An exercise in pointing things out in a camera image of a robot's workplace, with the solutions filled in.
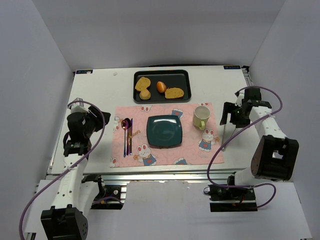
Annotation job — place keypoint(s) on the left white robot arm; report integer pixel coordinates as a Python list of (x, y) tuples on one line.
[(66, 218)]

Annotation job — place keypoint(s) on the glossy orange bread bun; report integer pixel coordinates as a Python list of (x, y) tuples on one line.
[(161, 87)]

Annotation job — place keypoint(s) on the metal tongs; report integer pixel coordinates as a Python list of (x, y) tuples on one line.
[(226, 135)]

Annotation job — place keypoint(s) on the right blue table label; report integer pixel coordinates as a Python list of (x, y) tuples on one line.
[(231, 67)]

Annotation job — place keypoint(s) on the iridescent spoon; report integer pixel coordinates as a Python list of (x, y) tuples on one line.
[(124, 127)]

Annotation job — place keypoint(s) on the oval toasted bread slice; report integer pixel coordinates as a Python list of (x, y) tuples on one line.
[(174, 93)]

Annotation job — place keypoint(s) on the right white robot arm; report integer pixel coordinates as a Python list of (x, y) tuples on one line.
[(275, 156)]

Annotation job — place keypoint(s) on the round toasted bread slice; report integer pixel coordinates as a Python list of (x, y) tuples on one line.
[(142, 84)]

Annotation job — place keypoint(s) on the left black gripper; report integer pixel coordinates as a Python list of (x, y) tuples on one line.
[(99, 118)]

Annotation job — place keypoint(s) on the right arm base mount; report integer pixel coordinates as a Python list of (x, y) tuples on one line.
[(223, 200)]

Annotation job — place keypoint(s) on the pink bunny placemat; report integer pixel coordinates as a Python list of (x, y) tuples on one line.
[(197, 146)]

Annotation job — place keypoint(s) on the iridescent knife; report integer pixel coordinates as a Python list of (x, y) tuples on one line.
[(129, 138)]

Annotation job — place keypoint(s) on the dark teal square plate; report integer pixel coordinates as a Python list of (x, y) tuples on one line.
[(164, 131)]

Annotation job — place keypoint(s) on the small round bread roll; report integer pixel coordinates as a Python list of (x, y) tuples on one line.
[(145, 94)]

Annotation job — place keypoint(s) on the blue table label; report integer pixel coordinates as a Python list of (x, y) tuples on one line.
[(231, 67), (84, 71)]

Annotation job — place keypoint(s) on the pale green mug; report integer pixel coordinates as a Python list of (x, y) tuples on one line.
[(201, 116)]

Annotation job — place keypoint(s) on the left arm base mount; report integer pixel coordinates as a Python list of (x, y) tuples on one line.
[(108, 197)]

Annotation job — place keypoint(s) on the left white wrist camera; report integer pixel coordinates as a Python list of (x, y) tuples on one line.
[(78, 106)]

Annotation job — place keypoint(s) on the left blue table label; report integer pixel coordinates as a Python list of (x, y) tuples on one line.
[(84, 71)]

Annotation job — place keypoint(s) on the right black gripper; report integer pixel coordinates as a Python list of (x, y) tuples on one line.
[(228, 113)]

